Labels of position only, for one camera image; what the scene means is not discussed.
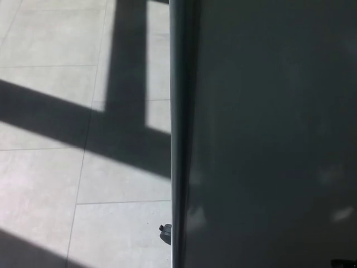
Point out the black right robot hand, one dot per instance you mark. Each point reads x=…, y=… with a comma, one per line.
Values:
x=344, y=264

